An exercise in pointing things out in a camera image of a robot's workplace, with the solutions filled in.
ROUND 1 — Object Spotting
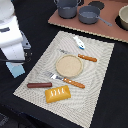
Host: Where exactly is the black stove burner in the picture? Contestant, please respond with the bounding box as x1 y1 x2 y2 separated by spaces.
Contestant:
88 1 104 10

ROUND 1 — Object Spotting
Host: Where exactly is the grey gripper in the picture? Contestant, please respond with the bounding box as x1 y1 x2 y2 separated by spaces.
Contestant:
6 33 32 78

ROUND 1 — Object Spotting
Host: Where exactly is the brown sausage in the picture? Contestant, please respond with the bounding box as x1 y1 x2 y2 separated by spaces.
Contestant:
27 82 52 88

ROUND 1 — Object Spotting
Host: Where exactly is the beige woven placemat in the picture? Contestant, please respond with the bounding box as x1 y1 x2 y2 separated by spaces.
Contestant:
14 31 114 128

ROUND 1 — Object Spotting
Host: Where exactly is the knife with orange handle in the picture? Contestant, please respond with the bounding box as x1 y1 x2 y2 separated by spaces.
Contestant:
59 49 97 62

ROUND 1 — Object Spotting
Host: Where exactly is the grey cooking pot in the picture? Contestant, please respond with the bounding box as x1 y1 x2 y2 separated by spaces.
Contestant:
54 0 81 19

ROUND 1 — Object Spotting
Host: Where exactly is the fork with orange handle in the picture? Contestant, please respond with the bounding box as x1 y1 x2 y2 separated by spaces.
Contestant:
44 71 85 88

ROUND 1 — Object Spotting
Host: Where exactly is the grey saucepan with handle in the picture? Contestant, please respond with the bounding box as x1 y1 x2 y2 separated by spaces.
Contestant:
78 5 111 26

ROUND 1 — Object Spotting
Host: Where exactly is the beige bowl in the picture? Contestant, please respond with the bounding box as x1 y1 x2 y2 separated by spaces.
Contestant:
119 5 128 30

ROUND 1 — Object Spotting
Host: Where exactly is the pink wooden stove board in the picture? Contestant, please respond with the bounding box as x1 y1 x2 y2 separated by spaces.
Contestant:
48 0 128 43

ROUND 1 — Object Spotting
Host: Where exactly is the yellow bread pastry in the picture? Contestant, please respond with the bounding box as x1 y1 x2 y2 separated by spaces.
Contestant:
45 85 71 103

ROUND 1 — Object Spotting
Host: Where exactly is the round beige plate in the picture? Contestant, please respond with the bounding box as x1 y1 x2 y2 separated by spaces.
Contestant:
56 55 83 78

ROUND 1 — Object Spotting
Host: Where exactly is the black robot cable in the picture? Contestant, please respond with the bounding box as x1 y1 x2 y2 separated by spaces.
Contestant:
0 49 34 65

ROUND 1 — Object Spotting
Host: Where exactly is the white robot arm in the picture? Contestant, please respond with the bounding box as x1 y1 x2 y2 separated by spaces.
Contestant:
0 0 32 78

